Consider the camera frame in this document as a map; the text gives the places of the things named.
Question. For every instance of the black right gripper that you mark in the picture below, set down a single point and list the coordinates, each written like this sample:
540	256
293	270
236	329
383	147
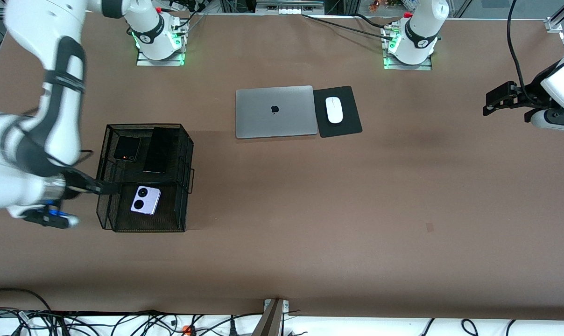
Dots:
78	183

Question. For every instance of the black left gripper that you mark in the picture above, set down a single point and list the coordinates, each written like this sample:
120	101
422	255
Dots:
530	94

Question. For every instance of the lavender flip phone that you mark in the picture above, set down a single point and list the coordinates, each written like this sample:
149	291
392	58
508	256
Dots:
145	200

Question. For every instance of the black flip phone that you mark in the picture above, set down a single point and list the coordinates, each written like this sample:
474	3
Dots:
125	148

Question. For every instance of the black slab smartphone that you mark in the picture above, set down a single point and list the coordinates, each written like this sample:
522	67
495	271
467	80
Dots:
159	149

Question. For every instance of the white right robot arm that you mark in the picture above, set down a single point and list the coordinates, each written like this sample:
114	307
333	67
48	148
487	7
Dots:
34	28

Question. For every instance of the black mesh two-tier organizer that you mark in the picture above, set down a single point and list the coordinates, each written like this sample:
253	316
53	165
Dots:
170	219

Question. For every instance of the black mouse pad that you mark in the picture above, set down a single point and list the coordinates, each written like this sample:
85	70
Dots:
347	126

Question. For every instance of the white computer mouse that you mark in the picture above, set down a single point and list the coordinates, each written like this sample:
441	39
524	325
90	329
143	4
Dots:
334	109

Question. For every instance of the silver closed laptop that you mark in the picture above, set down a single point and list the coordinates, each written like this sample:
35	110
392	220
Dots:
263	112

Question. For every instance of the white power strip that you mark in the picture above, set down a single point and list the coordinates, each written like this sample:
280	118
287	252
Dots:
286	10

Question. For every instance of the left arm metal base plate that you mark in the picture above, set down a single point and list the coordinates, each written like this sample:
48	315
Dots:
424	68

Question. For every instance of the aluminium frame profile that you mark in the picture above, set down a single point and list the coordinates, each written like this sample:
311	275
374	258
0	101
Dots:
555	23

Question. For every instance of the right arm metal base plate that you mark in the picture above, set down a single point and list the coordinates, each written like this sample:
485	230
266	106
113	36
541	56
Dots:
144	61

